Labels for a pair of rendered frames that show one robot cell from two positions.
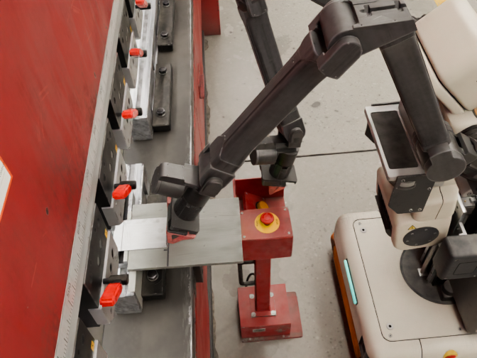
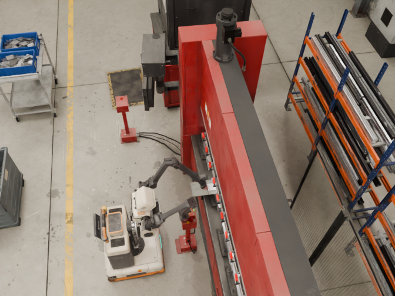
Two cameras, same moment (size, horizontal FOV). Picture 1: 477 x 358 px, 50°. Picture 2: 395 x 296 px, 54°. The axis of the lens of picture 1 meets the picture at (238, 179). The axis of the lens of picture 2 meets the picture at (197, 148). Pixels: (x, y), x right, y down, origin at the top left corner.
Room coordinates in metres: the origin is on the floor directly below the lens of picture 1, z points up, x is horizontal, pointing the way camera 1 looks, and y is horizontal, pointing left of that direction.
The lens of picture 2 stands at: (2.80, -0.36, 4.61)
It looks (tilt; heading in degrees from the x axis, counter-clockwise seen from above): 53 degrees down; 169
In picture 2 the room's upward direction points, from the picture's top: 2 degrees clockwise
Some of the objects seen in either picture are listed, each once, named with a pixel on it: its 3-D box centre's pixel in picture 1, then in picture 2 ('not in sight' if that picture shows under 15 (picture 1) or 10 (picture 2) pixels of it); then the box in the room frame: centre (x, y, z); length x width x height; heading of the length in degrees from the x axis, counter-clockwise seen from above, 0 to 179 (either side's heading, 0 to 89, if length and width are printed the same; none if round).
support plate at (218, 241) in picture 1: (185, 232); (203, 188); (0.66, 0.13, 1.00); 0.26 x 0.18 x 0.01; 91
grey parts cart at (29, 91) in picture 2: not in sight; (29, 78); (-1.97, -2.13, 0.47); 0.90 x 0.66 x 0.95; 2
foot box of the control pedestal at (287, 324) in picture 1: (270, 310); (185, 243); (0.86, -0.09, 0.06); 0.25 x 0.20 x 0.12; 92
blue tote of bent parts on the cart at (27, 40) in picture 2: not in sight; (20, 45); (-2.22, -2.13, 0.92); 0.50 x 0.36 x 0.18; 92
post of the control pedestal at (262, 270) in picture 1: (262, 272); (188, 231); (0.86, -0.06, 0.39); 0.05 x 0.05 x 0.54; 2
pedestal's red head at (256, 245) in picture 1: (262, 215); (188, 217); (0.86, -0.06, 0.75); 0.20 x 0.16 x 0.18; 2
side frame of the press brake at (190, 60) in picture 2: not in sight; (215, 110); (-0.32, 0.45, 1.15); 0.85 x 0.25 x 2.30; 91
